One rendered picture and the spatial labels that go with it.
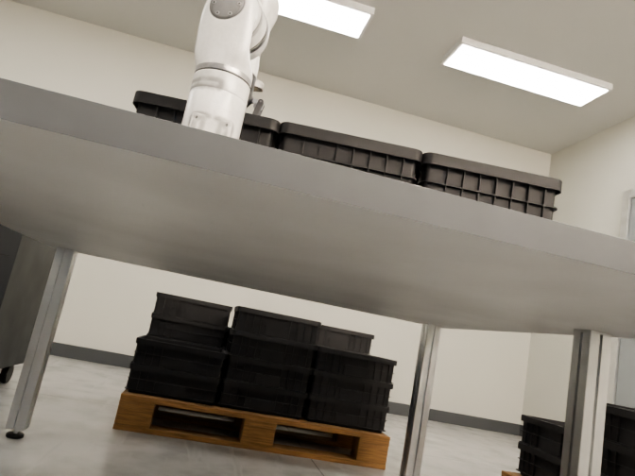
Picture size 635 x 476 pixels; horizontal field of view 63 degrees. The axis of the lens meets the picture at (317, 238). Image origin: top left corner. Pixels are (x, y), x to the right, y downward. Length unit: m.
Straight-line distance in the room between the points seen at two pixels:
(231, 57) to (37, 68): 4.34
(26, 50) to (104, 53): 0.61
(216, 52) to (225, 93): 0.07
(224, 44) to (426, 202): 0.44
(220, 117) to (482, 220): 0.43
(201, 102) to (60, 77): 4.27
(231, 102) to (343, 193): 0.34
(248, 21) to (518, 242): 0.53
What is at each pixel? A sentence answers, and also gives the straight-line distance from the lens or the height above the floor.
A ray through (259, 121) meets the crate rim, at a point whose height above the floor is 0.92.
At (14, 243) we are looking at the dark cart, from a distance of 2.61.
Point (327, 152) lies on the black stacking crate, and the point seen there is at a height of 0.89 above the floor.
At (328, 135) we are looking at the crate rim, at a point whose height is 0.92.
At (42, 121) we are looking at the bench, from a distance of 0.57.
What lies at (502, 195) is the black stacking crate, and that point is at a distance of 1.13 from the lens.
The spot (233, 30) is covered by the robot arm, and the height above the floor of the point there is 0.96.
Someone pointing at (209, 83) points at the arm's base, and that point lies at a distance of 0.85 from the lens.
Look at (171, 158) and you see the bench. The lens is 0.54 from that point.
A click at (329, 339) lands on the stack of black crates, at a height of 0.52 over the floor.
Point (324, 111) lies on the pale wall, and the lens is 5.00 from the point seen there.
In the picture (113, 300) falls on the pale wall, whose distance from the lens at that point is 4.57.
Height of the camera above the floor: 0.52
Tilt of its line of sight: 11 degrees up
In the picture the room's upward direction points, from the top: 11 degrees clockwise
